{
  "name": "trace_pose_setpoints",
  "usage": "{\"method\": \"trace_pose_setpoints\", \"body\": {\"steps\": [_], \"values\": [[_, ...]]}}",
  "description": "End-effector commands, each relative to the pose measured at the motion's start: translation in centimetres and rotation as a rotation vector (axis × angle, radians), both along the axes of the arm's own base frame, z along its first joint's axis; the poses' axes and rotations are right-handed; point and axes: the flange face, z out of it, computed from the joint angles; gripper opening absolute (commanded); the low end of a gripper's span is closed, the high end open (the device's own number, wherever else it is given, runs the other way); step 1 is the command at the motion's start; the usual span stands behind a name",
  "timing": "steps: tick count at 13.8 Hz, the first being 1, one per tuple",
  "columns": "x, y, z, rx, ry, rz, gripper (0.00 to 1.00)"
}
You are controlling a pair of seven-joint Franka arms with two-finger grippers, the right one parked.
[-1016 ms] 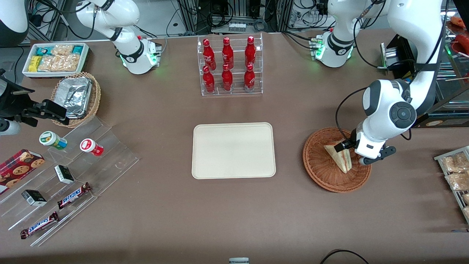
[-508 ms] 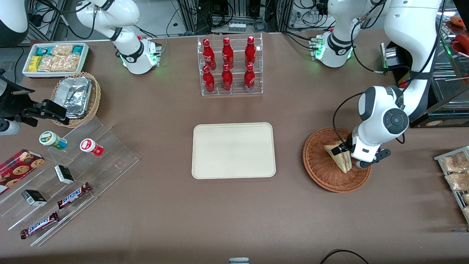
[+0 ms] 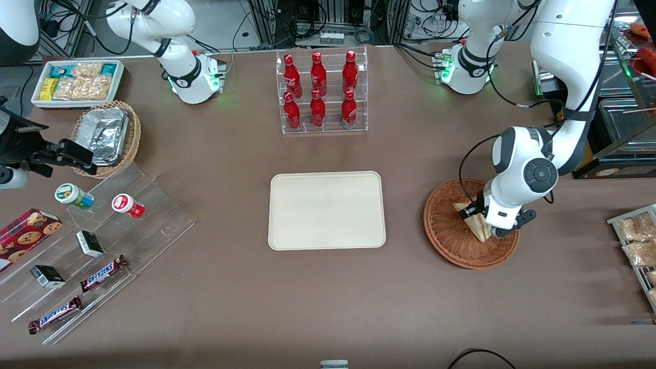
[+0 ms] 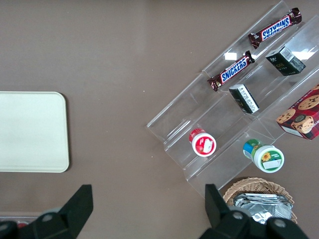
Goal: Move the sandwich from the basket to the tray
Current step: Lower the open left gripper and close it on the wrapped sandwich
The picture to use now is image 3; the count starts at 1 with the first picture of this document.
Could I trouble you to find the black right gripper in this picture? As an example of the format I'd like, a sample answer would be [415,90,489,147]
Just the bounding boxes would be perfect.
[0,96,98,178]

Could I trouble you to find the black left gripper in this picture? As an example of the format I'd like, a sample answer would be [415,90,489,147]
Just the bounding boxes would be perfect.
[463,201,538,230]

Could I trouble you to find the triangular sandwich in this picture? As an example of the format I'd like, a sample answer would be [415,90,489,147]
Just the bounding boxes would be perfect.
[453,201,493,243]

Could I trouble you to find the round brown wicker basket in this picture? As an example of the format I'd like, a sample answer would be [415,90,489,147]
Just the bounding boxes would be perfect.
[423,177,520,270]

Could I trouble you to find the light wicker basket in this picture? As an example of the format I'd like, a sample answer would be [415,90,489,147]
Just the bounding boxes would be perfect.
[71,100,142,179]

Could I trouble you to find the cream rectangular tray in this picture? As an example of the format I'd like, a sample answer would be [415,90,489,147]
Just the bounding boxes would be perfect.
[268,171,386,251]

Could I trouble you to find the stacked aluminium foil trays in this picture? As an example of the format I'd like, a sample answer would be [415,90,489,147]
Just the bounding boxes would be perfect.
[77,107,130,167]

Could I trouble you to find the green lid yogurt cup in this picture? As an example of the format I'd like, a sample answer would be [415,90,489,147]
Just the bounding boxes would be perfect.
[55,183,95,210]

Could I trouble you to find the red lid yogurt cup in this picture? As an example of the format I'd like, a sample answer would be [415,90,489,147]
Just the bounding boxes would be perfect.
[112,193,146,219]

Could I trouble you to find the large clear cracker bag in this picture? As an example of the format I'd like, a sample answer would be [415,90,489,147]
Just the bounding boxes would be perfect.
[52,75,112,101]

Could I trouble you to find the small black carton box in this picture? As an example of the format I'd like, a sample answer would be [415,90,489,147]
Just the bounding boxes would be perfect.
[30,264,66,289]
[76,230,105,258]

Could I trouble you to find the clear acrylic stepped display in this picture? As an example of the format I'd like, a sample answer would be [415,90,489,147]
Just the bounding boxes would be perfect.
[0,161,196,345]

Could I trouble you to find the white plastic snack bin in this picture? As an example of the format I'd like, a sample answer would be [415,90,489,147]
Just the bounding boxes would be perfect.
[31,59,126,110]

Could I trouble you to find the small clear cracker bag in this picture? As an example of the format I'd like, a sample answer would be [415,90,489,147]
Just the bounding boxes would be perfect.
[72,61,104,80]

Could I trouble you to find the red chocolate cookie box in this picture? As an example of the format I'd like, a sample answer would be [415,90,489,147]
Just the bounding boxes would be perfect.
[0,208,64,273]

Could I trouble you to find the snickers chocolate bar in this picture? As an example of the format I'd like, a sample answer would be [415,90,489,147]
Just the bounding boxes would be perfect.
[28,296,83,335]
[79,255,129,293]

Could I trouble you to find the black food warmer machine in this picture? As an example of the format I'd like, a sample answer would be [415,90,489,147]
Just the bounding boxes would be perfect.
[532,8,656,180]

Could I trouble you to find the red cola bottle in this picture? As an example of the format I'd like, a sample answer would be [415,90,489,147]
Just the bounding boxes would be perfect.
[283,92,302,131]
[341,89,358,127]
[283,54,303,99]
[309,89,327,129]
[342,50,359,95]
[310,52,328,97]

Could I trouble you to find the clear bagged pastry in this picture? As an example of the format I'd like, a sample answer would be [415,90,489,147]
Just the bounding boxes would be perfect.
[622,240,656,268]
[617,212,656,242]

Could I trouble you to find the clear acrylic bottle rack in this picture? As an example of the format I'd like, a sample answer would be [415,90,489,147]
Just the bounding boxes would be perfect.
[276,46,368,135]

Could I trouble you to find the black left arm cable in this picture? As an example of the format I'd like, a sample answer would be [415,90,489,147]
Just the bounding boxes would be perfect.
[458,26,608,216]

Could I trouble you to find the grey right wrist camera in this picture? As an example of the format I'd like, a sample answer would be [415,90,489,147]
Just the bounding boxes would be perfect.
[0,166,30,191]

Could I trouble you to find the black cable loop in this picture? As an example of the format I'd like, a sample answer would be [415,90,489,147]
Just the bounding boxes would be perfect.
[447,348,518,369]

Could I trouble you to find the metal wire rack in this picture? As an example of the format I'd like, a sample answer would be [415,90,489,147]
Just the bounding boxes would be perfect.
[607,204,656,314]

